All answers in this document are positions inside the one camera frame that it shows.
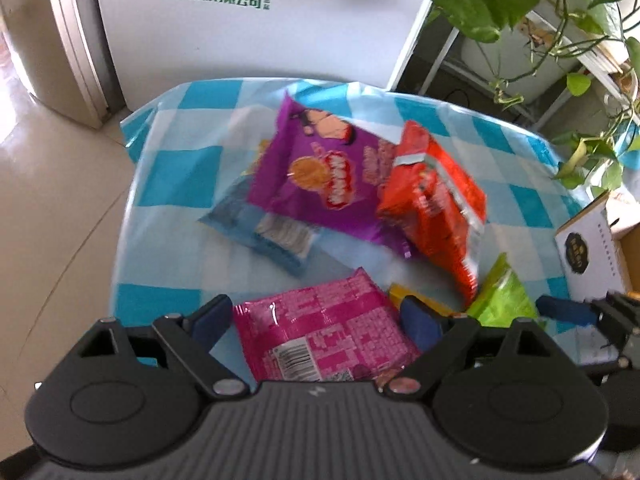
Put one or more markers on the purple snack packet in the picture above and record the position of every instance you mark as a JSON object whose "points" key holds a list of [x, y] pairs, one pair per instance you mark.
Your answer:
{"points": [[310, 175]]}

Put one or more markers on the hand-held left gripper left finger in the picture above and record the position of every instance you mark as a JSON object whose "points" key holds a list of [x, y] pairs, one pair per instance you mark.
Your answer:
{"points": [[212, 322]]}

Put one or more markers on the yellow orange snack packet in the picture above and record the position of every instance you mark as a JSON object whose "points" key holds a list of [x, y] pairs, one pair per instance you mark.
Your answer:
{"points": [[260, 152]]}

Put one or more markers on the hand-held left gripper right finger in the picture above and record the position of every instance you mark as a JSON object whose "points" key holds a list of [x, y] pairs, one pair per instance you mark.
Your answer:
{"points": [[422, 322]]}

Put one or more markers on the light blue snack packet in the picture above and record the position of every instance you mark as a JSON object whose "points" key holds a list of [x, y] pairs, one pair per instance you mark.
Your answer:
{"points": [[235, 215]]}

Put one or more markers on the white metal plant rack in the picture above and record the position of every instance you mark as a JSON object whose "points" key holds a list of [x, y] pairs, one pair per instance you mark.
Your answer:
{"points": [[445, 55]]}

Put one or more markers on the cardboard box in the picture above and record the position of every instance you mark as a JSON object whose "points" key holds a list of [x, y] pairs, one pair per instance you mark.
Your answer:
{"points": [[585, 270]]}

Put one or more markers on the blue checkered tablecloth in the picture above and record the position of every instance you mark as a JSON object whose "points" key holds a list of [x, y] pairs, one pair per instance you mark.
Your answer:
{"points": [[170, 170]]}

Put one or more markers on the white refrigerator with green print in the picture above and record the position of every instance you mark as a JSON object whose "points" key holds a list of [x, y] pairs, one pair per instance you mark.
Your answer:
{"points": [[250, 45]]}

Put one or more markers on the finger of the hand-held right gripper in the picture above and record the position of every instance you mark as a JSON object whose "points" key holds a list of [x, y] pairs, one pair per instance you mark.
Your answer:
{"points": [[565, 308]]}

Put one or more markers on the green snack packet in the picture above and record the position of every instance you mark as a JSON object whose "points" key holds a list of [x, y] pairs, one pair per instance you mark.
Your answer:
{"points": [[505, 300]]}

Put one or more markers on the green pothos plant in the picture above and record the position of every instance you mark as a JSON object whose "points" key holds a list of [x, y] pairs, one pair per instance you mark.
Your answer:
{"points": [[480, 5]]}

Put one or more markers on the magenta snack packet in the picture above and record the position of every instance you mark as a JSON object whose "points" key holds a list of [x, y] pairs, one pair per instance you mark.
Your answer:
{"points": [[325, 325]]}

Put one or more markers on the trailing green vine plant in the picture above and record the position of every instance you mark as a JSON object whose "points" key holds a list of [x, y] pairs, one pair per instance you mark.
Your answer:
{"points": [[585, 152]]}

